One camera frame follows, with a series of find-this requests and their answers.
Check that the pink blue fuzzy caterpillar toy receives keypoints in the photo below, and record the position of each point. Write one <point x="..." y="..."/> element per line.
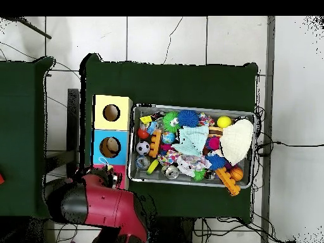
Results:
<point x="214" y="143"/>

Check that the cream muslin cloth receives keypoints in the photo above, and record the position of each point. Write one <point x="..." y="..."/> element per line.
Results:
<point x="236" y="141"/>

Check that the blue spiky ball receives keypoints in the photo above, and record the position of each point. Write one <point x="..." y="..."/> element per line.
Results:
<point x="187" y="118"/>
<point x="215" y="162"/>

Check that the black white soccer ball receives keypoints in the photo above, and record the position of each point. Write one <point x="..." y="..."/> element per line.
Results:
<point x="143" y="148"/>

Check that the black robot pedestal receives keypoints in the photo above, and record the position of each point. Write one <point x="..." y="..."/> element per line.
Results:
<point x="172" y="231"/>

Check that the dark green side tablecloth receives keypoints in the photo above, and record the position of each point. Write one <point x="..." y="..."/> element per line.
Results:
<point x="17" y="139"/>

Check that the wooden box with three holes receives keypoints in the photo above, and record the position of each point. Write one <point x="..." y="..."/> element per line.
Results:
<point x="121" y="121"/>

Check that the tan brown toy hamburger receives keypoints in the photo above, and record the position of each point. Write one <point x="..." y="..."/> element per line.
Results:
<point x="215" y="131"/>

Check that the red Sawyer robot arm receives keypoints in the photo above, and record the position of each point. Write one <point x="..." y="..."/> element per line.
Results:
<point x="108" y="205"/>

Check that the small red object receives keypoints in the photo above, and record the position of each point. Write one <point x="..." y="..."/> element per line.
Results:
<point x="1" y="179"/>

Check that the yellow plush toy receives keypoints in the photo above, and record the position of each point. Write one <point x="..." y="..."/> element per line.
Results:
<point x="109" y="167"/>

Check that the light blue muslin cloth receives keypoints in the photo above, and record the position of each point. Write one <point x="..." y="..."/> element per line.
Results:
<point x="192" y="141"/>

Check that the black stand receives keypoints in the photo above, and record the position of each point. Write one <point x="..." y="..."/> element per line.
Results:
<point x="73" y="121"/>

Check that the dark thin rod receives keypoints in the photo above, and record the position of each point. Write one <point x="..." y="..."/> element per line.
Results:
<point x="35" y="29"/>

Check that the yellow ball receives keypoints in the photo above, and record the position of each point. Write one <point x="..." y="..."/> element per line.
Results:
<point x="224" y="122"/>

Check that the grey plastic base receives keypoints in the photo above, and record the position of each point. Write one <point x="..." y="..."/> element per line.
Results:
<point x="54" y="183"/>

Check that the orange plastic toy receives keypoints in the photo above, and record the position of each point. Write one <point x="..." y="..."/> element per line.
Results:
<point x="227" y="181"/>

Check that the green spiky toy with eyes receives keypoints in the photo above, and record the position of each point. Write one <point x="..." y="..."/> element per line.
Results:
<point x="169" y="121"/>

